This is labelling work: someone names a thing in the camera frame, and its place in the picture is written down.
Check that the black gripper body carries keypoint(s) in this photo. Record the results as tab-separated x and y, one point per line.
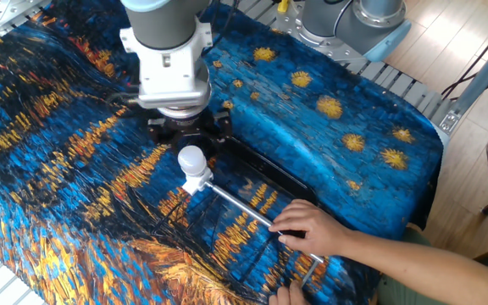
186	127

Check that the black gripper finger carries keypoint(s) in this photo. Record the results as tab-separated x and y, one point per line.
156	131
223	123

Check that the white light bulb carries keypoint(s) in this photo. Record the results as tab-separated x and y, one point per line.
192	161

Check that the white socket metal rod stand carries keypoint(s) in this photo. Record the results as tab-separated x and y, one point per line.
195	184

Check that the person's right forearm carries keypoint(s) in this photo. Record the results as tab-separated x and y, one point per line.
430	267

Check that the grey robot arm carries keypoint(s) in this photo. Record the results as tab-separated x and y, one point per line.
163	21

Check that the person's right hand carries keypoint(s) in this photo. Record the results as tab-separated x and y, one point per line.
318	229

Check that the person's left hand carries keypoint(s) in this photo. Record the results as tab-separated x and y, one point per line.
288	298

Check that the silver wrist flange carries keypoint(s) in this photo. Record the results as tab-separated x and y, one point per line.
182	112

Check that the black plastic tray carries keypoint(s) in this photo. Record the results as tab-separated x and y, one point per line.
269	169

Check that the starry night painting tablecloth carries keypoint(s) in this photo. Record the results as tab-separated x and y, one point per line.
79	190

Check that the yellow plastic item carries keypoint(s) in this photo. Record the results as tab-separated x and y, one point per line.
283	5

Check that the aluminium frame strut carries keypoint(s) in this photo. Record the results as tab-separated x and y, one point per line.
485	72

